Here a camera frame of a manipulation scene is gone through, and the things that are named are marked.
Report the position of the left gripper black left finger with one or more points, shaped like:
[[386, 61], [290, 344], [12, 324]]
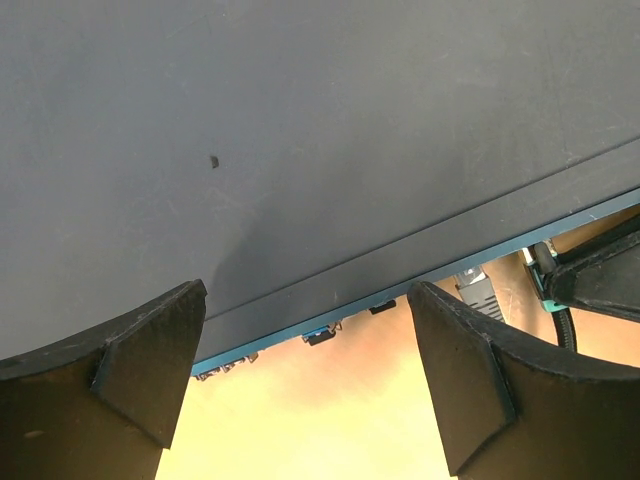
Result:
[[103, 403]]

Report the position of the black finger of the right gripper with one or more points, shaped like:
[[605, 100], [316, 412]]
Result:
[[601, 275]]

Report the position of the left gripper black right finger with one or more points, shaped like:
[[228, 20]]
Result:
[[511, 406]]

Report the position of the large black network switch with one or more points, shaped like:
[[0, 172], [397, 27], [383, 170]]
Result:
[[304, 159]]

